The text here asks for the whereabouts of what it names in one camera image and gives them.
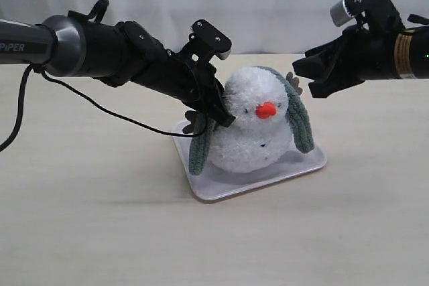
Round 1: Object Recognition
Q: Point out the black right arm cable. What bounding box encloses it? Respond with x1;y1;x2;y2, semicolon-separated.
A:
407;13;429;27

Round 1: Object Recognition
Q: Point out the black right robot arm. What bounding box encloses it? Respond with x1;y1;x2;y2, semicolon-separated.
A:
292;0;428;98

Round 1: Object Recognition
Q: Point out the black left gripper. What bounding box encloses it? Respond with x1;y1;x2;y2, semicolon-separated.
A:
160;47;235;127

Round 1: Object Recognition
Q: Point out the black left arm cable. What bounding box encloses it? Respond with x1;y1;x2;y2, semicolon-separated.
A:
0;0;208;153

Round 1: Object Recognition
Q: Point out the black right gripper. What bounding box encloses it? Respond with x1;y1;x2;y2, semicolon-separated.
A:
292;0;408;98

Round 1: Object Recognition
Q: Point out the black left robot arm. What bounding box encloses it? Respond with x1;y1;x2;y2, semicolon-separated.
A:
1;13;235;127

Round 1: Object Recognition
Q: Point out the white square tray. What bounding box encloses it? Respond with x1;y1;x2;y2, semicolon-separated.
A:
174;122;327;202

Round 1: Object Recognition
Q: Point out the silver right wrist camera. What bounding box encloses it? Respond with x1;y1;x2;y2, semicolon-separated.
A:
330;0;355;27

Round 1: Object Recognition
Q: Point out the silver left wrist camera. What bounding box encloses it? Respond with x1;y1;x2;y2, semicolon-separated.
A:
182;19;232;61

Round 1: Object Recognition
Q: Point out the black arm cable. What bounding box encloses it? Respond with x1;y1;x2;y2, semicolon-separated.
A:
0;0;208;153
407;13;429;27

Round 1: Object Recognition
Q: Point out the green knitted scarf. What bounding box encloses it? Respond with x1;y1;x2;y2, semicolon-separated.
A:
188;66;315;177

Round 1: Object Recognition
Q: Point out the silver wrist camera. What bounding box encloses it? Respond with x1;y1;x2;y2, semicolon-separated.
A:
330;0;355;27
182;19;232;61

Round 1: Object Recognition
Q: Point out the white plush snowman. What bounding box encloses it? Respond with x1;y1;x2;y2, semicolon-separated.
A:
182;66;304;174

